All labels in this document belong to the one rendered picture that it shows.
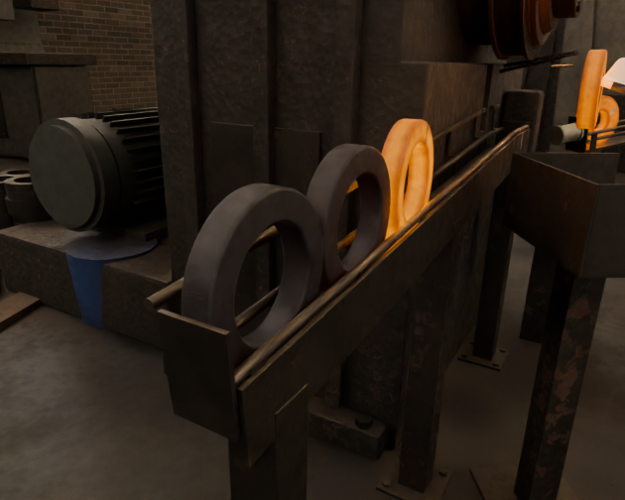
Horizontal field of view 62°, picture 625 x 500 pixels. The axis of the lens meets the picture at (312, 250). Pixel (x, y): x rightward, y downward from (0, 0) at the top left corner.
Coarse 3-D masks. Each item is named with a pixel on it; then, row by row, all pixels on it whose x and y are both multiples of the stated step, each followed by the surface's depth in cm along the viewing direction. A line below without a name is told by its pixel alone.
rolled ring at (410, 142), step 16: (400, 128) 73; (416, 128) 73; (384, 144) 72; (400, 144) 71; (416, 144) 74; (432, 144) 82; (400, 160) 70; (416, 160) 83; (432, 160) 84; (400, 176) 70; (416, 176) 84; (432, 176) 85; (400, 192) 71; (416, 192) 84; (400, 208) 73; (416, 208) 83; (400, 224) 74; (416, 224) 81
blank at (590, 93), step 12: (588, 60) 102; (600, 60) 101; (588, 72) 101; (600, 72) 100; (588, 84) 101; (600, 84) 103; (588, 96) 101; (600, 96) 110; (588, 108) 103; (576, 120) 106; (588, 120) 105
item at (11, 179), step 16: (0, 176) 228; (16, 176) 228; (0, 192) 216; (16, 192) 201; (32, 192) 202; (0, 208) 218; (16, 208) 203; (32, 208) 205; (0, 224) 220; (16, 224) 207
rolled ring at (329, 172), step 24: (336, 168) 57; (360, 168) 60; (384, 168) 66; (312, 192) 57; (336, 192) 56; (360, 192) 69; (384, 192) 68; (336, 216) 57; (360, 216) 70; (384, 216) 70; (336, 240) 59; (360, 240) 69; (336, 264) 60
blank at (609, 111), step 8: (608, 96) 164; (600, 104) 164; (608, 104) 165; (616, 104) 166; (600, 112) 168; (608, 112) 166; (616, 112) 167; (600, 120) 170; (608, 120) 167; (616, 120) 168; (600, 128) 169
